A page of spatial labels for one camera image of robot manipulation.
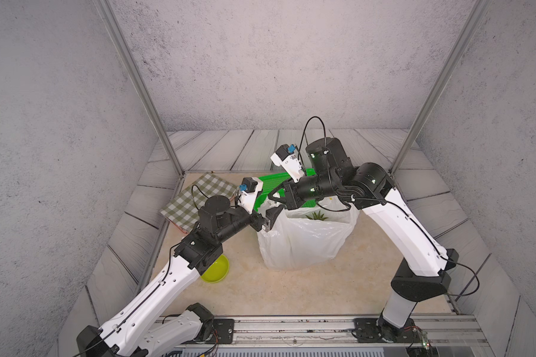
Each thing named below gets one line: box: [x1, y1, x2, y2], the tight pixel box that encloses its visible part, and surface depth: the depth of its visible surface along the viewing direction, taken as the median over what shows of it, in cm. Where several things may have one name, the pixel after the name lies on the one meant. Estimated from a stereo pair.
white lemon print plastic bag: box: [256, 196, 360, 270], surface depth 71 cm
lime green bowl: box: [200, 254, 231, 284], surface depth 82 cm
